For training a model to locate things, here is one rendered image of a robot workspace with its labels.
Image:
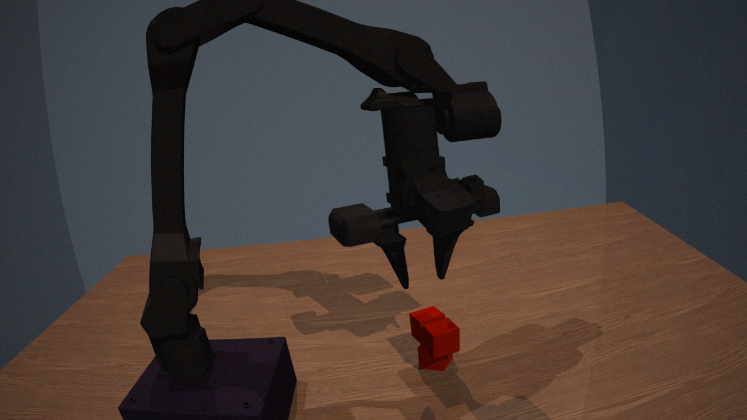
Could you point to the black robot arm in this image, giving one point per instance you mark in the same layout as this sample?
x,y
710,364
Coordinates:
x,y
390,57

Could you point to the red cube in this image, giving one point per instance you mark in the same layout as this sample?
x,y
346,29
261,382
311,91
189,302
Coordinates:
x,y
418,318
441,337
426,361

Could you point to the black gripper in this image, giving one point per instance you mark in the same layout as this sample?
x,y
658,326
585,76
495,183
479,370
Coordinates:
x,y
358,224

